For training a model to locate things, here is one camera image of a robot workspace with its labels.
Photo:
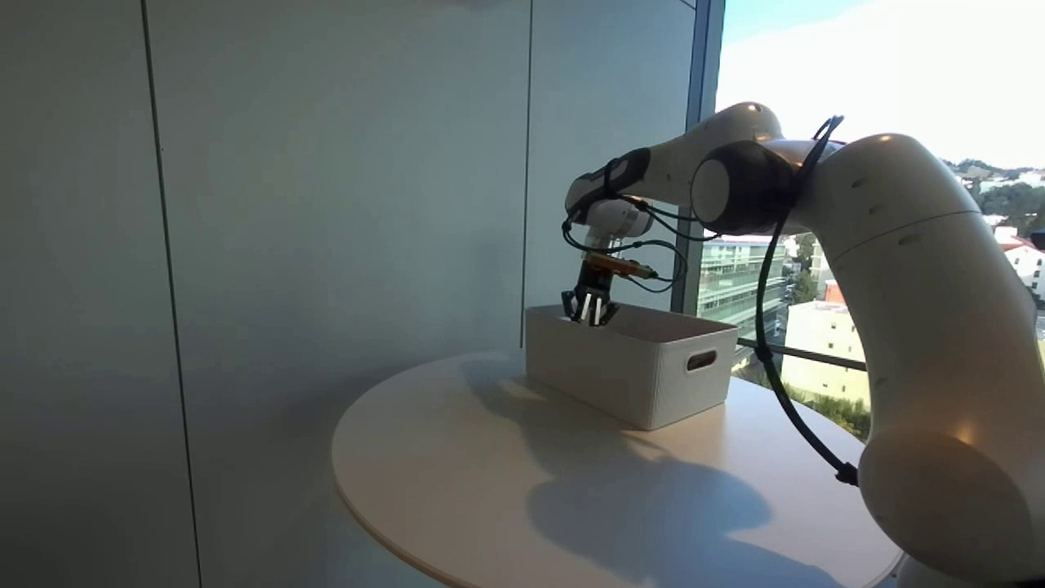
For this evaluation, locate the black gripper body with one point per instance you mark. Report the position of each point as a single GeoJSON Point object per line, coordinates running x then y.
{"type": "Point", "coordinates": [594, 282]}

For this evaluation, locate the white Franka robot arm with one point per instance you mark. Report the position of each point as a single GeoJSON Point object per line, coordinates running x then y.
{"type": "Point", "coordinates": [926, 282]}

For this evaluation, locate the glass office building outside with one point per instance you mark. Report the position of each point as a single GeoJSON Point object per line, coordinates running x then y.
{"type": "Point", "coordinates": [739, 282]}

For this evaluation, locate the dark window railing bar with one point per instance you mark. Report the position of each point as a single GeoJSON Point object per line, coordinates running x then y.
{"type": "Point", "coordinates": [809, 352]}

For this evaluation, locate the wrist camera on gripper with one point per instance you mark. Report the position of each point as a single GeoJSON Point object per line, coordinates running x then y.
{"type": "Point", "coordinates": [624, 266]}

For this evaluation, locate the dark window frame post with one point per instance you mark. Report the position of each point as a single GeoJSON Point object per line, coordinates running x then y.
{"type": "Point", "coordinates": [696, 131]}

